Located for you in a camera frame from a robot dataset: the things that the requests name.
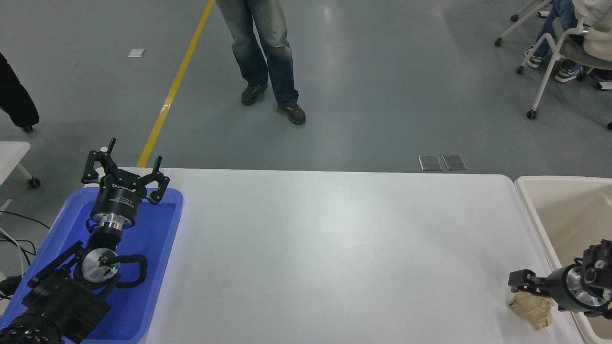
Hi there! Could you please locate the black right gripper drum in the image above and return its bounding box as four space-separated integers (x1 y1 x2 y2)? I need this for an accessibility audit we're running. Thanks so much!
546 266 575 312

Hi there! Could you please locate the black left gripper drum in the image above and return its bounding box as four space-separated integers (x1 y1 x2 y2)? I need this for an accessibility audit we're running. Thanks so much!
90 177 146 224

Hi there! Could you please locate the blue plastic tray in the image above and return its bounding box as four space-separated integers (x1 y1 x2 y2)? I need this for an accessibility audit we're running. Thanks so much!
0 187 184 344

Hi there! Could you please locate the large pale bin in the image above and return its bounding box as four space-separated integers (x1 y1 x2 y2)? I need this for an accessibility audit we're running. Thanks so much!
514 175 612 344

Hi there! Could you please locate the white side table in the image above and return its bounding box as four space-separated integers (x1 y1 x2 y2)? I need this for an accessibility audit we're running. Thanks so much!
0 141 41 211

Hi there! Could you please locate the person in black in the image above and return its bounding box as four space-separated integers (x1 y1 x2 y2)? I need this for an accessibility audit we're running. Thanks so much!
0 52 40 129

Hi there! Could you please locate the standing person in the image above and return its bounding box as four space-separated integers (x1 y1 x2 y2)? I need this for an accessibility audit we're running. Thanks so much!
215 0 306 126

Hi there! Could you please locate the white chair base with casters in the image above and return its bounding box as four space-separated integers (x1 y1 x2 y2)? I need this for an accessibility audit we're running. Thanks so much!
494 0 555 47

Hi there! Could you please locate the seated person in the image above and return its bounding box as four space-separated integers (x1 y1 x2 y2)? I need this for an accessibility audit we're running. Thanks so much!
525 0 612 83

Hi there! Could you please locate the black floor cable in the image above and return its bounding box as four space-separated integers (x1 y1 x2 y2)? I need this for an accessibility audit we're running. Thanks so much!
0 210 51 268

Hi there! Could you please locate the white floor cable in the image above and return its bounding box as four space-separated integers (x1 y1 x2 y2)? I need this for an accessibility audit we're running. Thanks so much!
0 227 24 278

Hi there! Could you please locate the white frame grey chair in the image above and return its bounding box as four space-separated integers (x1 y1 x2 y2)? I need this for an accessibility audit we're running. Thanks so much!
515 17 612 120

